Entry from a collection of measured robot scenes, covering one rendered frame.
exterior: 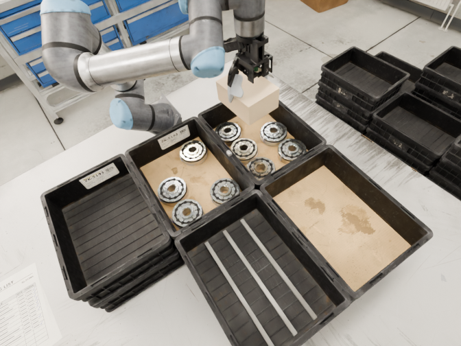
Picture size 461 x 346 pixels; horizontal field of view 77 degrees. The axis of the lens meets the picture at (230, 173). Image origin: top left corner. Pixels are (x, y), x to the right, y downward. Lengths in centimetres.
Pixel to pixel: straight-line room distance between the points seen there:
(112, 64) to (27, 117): 248
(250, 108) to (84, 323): 86
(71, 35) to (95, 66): 12
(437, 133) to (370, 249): 117
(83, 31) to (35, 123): 224
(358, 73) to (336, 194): 119
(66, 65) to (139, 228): 53
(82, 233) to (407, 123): 177
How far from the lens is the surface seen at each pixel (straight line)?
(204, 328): 102
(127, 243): 103
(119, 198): 112
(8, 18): 258
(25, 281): 132
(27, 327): 126
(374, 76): 209
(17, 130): 314
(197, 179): 107
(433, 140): 198
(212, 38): 68
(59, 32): 89
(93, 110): 290
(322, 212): 100
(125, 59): 76
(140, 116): 123
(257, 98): 87
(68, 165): 151
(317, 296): 91
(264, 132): 114
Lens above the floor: 170
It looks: 55 degrees down
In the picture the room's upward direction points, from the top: 9 degrees counter-clockwise
